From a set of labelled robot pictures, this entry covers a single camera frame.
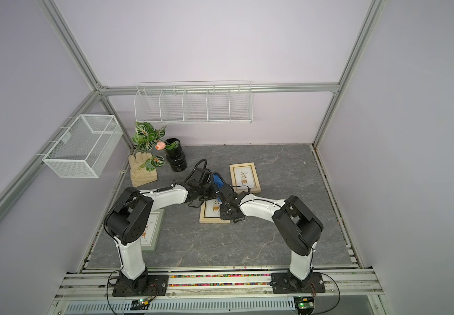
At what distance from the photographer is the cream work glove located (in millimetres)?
1073

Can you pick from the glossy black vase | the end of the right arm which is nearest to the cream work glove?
the glossy black vase

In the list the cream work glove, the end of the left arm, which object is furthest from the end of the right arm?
the cream work glove

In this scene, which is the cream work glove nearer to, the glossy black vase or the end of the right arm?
the glossy black vase

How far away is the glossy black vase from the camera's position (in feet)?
3.28

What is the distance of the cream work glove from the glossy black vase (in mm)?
114

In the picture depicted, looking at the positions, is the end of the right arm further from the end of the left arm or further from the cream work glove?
the cream work glove
